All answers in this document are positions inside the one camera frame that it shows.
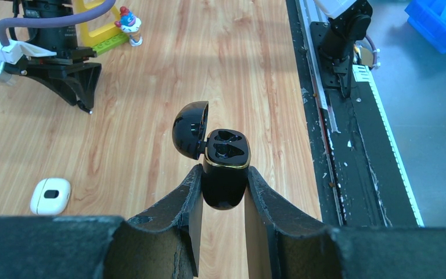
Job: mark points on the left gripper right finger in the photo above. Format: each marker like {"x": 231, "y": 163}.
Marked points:
{"x": 284, "y": 242}

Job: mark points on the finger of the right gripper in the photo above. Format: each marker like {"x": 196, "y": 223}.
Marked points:
{"x": 72, "y": 83}

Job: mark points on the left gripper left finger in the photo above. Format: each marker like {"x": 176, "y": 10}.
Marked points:
{"x": 163, "y": 241}

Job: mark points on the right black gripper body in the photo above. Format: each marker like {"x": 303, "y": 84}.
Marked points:
{"x": 63, "y": 58}

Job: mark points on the black earbud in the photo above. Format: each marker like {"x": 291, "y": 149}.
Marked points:
{"x": 83, "y": 107}

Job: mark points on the black earbud case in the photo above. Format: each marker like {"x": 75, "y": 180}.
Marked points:
{"x": 226, "y": 155}

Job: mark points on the white earbud charging case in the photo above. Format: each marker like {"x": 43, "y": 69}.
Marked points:
{"x": 50, "y": 196}

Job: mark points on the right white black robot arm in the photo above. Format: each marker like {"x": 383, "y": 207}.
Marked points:
{"x": 51, "y": 24}

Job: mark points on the yellow green toy block stack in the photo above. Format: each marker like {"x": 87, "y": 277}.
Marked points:
{"x": 101, "y": 34}

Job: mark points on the small clown toy figure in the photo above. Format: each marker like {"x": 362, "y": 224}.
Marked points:
{"x": 130, "y": 24}

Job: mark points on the blue plastic bin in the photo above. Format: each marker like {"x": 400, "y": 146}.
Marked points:
{"x": 428, "y": 18}

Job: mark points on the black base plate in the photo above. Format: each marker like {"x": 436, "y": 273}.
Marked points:
{"x": 360, "y": 177}

